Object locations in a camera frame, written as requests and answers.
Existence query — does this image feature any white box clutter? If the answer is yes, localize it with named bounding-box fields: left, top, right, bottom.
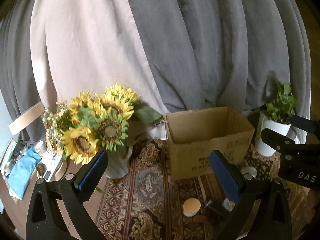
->
left=34, top=140, right=67, bottom=182

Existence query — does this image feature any white sheer curtain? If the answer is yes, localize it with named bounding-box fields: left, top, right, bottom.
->
left=30, top=0, right=171, bottom=116

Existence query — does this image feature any silver oval pebble object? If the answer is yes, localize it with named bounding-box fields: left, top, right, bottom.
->
left=240, top=166, right=258, bottom=178

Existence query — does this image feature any grey curtain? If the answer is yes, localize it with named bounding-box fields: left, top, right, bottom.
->
left=1, top=0, right=311, bottom=118

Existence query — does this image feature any white pot green plant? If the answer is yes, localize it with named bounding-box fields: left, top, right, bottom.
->
left=254, top=82, right=297, bottom=157

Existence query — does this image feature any small jar with tan lid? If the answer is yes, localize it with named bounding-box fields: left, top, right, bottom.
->
left=183, top=198, right=201, bottom=217

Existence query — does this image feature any blue cloth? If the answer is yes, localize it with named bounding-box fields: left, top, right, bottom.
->
left=8, top=147, right=41, bottom=200

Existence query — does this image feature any brown cardboard box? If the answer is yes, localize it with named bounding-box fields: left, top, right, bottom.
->
left=165, top=107, right=255, bottom=180

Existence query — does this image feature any sunflower bouquet in grey vase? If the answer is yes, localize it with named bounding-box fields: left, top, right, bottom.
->
left=42, top=83, right=163, bottom=179

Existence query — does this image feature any patterned oriental rug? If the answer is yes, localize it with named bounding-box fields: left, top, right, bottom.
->
left=94, top=137, right=311, bottom=240

